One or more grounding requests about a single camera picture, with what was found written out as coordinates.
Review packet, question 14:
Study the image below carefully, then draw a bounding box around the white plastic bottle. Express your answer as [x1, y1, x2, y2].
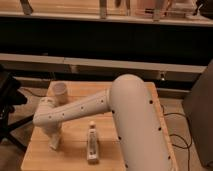
[87, 121, 99, 164]

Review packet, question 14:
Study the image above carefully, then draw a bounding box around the black floor cable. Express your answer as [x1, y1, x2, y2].
[161, 104, 193, 150]

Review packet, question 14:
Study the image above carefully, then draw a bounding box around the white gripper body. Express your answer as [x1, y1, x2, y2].
[43, 123, 62, 146]

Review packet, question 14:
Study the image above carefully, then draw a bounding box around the dark cabinet on right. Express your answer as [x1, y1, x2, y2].
[182, 59, 213, 170]

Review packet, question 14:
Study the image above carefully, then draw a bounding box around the long wooden bench shelf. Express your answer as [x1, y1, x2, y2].
[0, 53, 206, 82]

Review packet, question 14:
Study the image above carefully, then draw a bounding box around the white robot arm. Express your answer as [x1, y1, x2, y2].
[33, 74, 173, 171]

